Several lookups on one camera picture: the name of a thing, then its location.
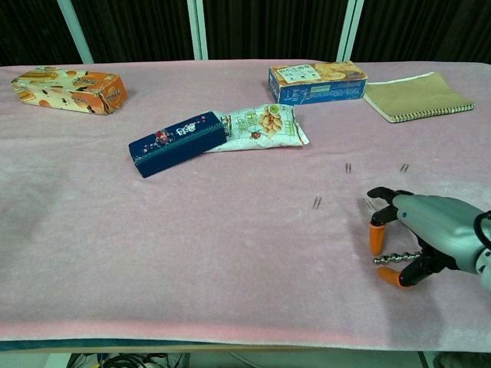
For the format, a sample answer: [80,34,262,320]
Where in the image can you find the black pleated curtain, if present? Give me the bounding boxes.
[0,0,491,67]

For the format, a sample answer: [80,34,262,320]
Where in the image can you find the white frame post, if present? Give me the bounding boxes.
[186,0,209,61]
[57,0,95,65]
[337,0,364,63]

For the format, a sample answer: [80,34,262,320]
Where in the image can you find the silver magnetic ball chain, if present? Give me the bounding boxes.
[374,251,423,265]

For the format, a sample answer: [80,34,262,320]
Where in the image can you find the pink table cloth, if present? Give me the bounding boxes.
[0,59,491,353]

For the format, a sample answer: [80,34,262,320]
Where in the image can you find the orange cream snack box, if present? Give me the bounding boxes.
[11,66,129,116]

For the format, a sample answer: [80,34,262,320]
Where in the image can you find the navy blue pencil case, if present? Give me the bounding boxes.
[127,110,228,179]

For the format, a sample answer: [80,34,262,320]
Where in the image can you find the white green snack bag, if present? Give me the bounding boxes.
[203,103,310,153]

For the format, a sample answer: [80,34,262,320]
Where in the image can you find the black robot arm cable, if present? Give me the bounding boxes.
[473,209,491,250]

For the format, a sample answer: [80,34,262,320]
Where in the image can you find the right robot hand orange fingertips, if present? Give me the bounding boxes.
[366,186,483,288]

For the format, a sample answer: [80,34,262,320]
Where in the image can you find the blue biscuit box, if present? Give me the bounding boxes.
[268,61,368,106]

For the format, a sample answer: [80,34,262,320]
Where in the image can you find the black floor cables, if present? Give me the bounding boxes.
[68,352,189,368]

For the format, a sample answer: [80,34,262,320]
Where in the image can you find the brown spiral notebook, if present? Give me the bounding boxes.
[362,71,476,124]

